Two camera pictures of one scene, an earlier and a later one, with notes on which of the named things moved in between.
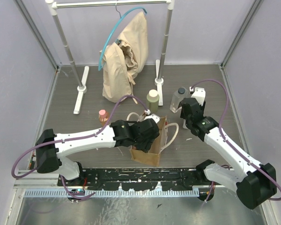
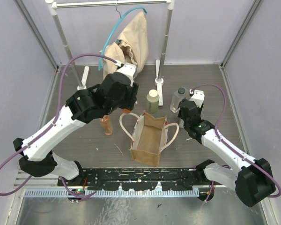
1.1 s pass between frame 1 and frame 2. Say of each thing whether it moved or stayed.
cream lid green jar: stayed
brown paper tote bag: stayed
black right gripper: stayed
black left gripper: moved
